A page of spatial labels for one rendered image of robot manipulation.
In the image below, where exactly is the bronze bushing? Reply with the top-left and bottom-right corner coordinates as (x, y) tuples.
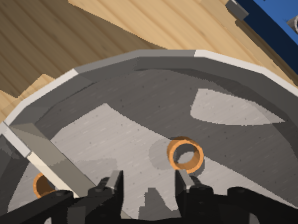
(33, 173), (56, 198)
(167, 136), (204, 174)

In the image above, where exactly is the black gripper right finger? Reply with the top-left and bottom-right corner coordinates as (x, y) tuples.
(175, 169), (298, 224)

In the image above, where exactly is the grey metal sleeve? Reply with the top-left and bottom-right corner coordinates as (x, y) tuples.
(286, 15), (298, 35)

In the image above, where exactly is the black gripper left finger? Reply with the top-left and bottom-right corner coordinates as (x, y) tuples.
(0, 170), (125, 224)

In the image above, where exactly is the blue square tray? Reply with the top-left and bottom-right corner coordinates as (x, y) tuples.
(225, 0), (298, 75)

